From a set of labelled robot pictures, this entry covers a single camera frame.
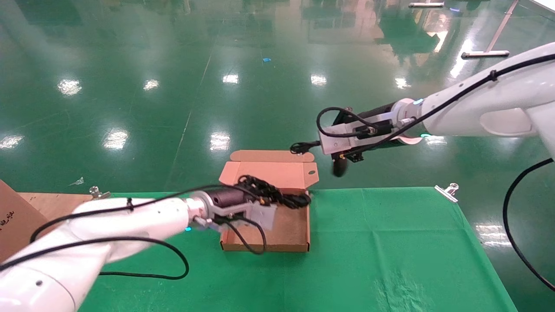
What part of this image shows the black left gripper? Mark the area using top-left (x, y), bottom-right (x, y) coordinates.
top-left (210, 187), bottom-right (312, 209)

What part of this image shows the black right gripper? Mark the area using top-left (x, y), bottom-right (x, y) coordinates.
top-left (291, 103), bottom-right (407, 164)

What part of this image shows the open brown cardboard box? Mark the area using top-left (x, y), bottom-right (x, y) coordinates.
top-left (218, 150), bottom-right (320, 253)

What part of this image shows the green table cloth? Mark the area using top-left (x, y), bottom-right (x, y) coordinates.
top-left (78, 187), bottom-right (519, 312)

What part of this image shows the large printed brown carton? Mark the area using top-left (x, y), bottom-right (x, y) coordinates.
top-left (0, 180), bottom-right (57, 263)

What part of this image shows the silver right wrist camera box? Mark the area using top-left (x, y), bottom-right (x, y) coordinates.
top-left (320, 123), bottom-right (370, 156)

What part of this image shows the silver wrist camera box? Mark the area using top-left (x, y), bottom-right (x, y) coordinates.
top-left (215, 200), bottom-right (278, 231)
top-left (320, 123), bottom-right (370, 156)

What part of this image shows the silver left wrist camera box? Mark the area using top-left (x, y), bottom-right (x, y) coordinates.
top-left (215, 200), bottom-right (278, 231)

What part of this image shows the black left loose cable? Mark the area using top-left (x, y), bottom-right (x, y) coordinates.
top-left (0, 236), bottom-right (190, 280)

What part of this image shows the black loose cable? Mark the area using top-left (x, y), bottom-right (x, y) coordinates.
top-left (0, 236), bottom-right (190, 280)
top-left (503, 158), bottom-right (555, 292)

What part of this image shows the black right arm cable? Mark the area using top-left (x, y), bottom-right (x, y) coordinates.
top-left (316, 54), bottom-right (555, 156)

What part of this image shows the black right loose cable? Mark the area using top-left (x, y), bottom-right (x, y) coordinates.
top-left (503, 158), bottom-right (555, 292)

